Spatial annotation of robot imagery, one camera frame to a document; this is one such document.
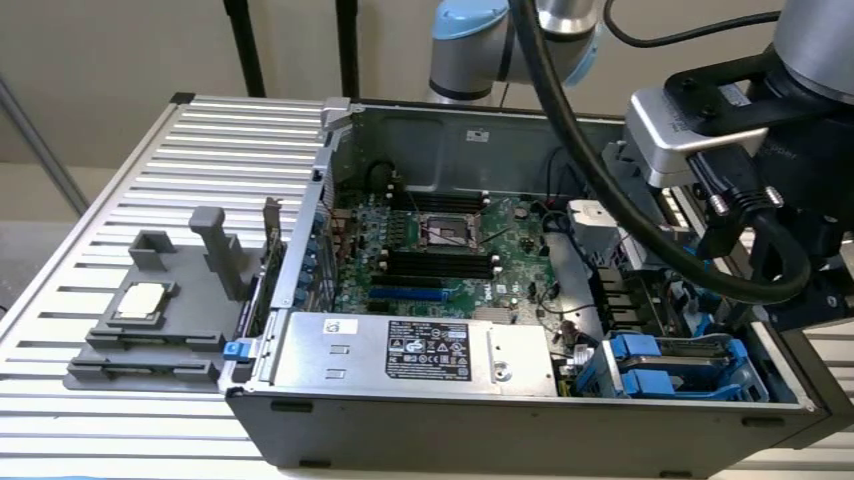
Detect green motherboard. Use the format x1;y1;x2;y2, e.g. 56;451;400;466
329;192;563;327

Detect CPU socket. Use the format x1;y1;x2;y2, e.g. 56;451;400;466
412;212;485;254

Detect blue disk bay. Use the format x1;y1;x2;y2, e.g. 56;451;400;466
576;332;779;404

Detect thick black camera cable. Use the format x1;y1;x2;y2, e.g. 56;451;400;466
509;0;813;305

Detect RAM stick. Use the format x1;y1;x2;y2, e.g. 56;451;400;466
98;366;182;377
116;337;189;349

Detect blue expansion slot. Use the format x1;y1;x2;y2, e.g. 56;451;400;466
368;287;446;304

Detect open black PC case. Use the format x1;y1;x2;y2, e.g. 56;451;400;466
217;97;854;471

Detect graphics card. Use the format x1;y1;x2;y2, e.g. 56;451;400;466
242;196;289;337

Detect black wire loop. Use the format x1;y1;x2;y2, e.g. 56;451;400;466
368;159;402;192

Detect silver power supply unit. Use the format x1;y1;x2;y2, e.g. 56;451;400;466
269;312;559;399

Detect grey metal pole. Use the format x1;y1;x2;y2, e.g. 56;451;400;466
0;77;92;217

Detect silver CPU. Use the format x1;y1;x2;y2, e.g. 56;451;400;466
116;282;177;321

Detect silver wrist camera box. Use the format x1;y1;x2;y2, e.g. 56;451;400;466
628;87;769;190

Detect red wire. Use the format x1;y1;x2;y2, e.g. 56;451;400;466
541;147;567;207

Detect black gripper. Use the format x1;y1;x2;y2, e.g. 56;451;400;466
745;105;854;334

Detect black RAM slot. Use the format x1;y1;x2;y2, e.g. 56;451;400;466
386;256;499;264
385;268;497;277
386;250;499;258
385;262;497;270

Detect black screw-lock cable connector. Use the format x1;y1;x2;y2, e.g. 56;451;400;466
684;144;787;261

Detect disk with blue carrier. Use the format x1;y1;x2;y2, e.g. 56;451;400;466
609;333;732;369

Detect silver chipset heat sink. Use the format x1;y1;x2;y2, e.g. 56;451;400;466
476;306;523;324

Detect black stand pole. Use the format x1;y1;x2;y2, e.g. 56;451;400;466
224;0;269;99
332;0;364;100

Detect thin black cable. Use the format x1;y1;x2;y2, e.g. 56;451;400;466
603;0;781;49

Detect black expansion slot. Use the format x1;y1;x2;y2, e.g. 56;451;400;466
369;274;442;290

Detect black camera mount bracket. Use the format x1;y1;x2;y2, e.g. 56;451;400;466
663;52;801;146

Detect grey parts rack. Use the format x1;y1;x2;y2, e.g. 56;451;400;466
62;204;268;392

